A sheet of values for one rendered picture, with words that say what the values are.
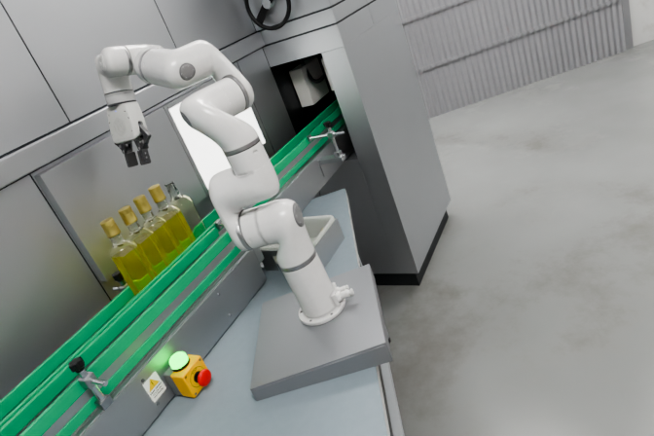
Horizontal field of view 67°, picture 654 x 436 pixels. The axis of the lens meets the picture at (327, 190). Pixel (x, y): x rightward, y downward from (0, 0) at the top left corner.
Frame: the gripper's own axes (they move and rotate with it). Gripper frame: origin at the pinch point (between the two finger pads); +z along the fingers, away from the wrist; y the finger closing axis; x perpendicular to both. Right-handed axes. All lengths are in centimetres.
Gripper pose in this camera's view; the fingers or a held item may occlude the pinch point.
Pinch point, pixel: (137, 159)
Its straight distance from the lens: 146.3
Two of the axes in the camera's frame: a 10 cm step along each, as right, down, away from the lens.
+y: 8.4, -0.9, -5.3
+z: 2.1, 9.6, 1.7
